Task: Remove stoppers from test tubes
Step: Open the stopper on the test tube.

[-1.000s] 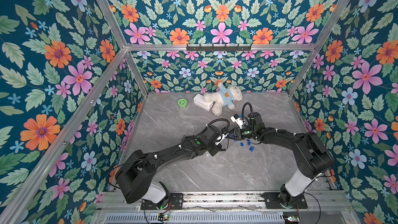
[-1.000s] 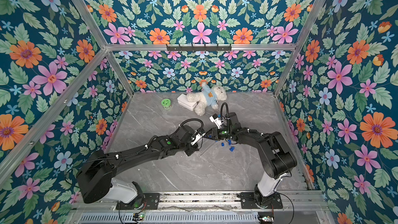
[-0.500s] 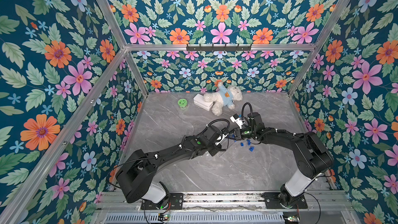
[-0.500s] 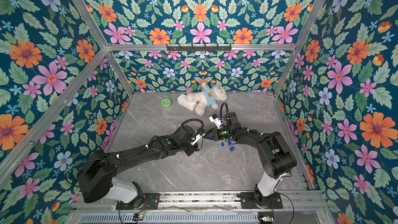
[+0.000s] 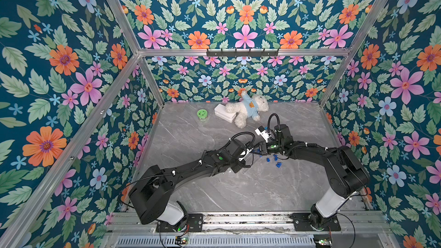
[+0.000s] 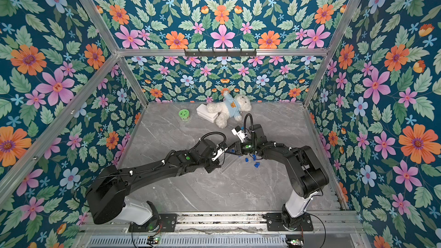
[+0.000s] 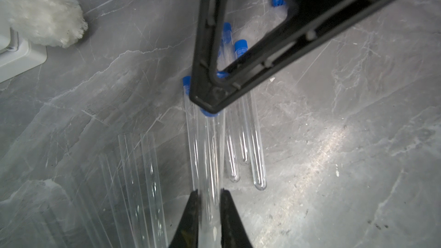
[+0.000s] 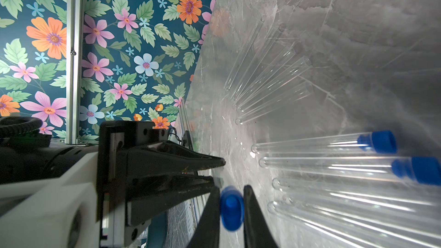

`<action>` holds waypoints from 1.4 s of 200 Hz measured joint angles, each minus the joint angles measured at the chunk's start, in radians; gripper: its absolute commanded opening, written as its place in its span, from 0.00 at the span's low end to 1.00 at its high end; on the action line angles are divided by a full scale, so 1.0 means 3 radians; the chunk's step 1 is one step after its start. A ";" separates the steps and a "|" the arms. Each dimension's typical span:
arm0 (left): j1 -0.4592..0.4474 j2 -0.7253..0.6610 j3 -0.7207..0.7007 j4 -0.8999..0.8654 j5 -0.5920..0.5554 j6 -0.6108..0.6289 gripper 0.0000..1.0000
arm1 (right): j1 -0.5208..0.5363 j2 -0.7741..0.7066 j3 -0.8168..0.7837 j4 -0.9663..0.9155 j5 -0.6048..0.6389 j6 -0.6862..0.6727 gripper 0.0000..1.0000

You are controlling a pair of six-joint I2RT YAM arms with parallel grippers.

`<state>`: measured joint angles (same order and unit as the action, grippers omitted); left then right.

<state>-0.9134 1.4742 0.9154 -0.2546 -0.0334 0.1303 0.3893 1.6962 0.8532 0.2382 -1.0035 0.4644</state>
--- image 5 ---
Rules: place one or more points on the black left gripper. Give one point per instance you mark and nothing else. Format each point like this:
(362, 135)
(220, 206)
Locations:
(237, 169)

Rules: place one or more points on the black hook rail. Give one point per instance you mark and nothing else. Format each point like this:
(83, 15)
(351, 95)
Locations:
(256, 53)

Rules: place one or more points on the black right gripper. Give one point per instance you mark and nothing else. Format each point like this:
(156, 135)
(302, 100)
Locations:
(267, 146)

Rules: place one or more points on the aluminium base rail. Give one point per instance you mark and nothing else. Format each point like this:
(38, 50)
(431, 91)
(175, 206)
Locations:
(345, 222)

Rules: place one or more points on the white box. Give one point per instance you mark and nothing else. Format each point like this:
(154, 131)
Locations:
(220, 112)

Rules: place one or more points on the white teddy bear blue hoodie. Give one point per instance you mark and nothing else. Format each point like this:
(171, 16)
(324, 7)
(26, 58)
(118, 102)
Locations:
(248, 107)

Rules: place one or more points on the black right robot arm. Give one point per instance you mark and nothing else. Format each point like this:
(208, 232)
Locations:
(345, 173)

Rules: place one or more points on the green lidded small jar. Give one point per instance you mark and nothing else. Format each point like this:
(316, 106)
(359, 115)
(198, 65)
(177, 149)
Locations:
(202, 115)

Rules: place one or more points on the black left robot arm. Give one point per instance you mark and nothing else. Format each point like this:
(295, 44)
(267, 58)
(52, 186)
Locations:
(151, 194)

